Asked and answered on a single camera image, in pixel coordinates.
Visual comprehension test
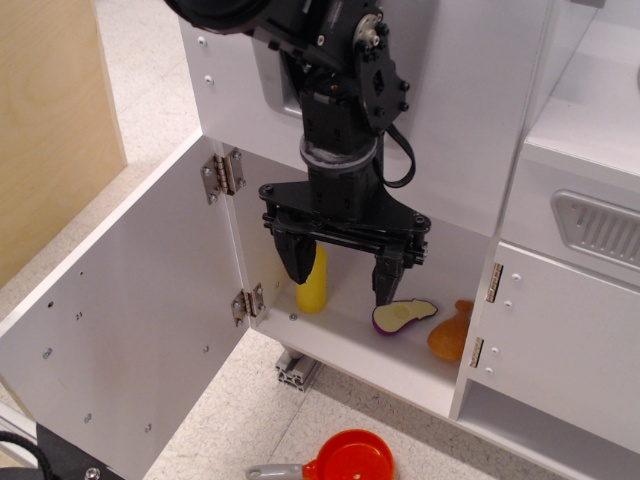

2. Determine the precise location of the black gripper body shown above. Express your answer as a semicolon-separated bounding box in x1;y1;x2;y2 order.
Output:
259;148;431;268

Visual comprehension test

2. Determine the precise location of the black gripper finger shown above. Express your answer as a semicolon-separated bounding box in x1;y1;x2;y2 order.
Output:
372;246;405;306
274;233;316;285

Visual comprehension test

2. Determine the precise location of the white low fridge door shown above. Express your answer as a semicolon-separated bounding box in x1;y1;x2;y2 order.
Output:
1;135;280;479

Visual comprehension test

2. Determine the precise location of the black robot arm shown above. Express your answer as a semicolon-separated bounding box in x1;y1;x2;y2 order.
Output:
170;1;430;306

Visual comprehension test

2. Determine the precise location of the white toy fridge cabinet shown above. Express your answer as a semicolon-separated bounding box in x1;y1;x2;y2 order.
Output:
180;1;564;417

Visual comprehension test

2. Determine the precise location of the yellow toy bottle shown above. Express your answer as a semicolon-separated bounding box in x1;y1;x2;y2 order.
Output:
296;244;328;314

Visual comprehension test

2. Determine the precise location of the purple toy eggplant half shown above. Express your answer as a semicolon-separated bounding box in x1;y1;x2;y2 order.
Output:
372;299;438;335

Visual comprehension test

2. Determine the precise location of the lower metal door hinge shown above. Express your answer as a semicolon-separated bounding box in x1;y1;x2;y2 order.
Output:
231;283;267;328

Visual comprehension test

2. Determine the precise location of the metal door hinge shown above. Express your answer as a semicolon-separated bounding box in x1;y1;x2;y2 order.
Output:
231;283;267;328
200;149;246;204

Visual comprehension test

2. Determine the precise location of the orange toy chicken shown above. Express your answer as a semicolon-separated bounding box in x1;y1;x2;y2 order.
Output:
427;300;474;362

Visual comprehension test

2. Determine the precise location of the upper metal door hinge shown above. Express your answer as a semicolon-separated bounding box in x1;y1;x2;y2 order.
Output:
200;149;246;204

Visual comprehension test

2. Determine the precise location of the upper oven door hinge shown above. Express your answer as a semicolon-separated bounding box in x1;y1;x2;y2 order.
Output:
485;262;504;303

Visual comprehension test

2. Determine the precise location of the oven door hinge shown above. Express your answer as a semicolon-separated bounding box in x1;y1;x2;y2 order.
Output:
485;262;504;303
468;337;484;368

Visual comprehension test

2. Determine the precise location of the aluminium extrusion foot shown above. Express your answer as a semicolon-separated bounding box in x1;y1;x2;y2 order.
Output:
275;350;320;392

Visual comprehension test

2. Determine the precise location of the lower oven door hinge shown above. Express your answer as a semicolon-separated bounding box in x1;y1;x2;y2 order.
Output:
468;337;484;368

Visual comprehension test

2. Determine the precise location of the grey ice dispenser recess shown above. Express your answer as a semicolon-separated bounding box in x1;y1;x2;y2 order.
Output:
251;39;302;119

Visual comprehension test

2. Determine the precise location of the orange toy pot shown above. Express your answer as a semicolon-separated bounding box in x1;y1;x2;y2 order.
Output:
245;429;396;480

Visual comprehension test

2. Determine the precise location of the white toy oven cabinet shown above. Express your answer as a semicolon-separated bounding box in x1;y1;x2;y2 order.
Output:
451;1;639;479

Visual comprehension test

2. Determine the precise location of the grey oven vent panel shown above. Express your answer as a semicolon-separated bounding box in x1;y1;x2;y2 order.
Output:
547;189;639;287

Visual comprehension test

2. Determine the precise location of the plywood board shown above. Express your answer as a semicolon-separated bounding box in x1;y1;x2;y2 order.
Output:
1;1;126;284

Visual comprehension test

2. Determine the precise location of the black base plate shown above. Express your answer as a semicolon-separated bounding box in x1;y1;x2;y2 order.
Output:
30;422;126;480

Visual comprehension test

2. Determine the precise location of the aluminium frame rail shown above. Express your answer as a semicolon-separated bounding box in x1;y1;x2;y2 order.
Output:
1;386;37;468

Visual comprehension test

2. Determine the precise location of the black cable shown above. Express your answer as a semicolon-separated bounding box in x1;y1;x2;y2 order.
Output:
0;430;56;480

